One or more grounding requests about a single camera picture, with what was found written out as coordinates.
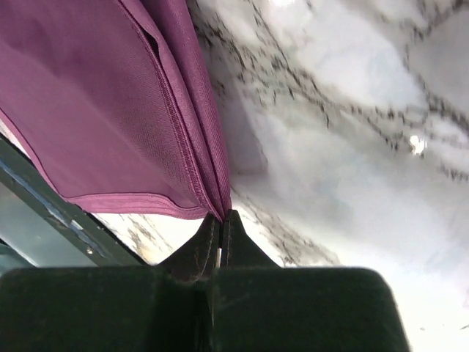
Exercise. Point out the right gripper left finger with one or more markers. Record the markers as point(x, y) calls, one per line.
point(114, 308)

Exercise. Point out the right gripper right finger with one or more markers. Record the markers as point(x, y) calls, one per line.
point(257, 305)

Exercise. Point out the purple cloth napkin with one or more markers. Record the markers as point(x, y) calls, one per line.
point(112, 102)

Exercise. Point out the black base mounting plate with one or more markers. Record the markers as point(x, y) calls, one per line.
point(83, 231)

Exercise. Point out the aluminium frame rail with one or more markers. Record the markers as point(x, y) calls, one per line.
point(29, 241)

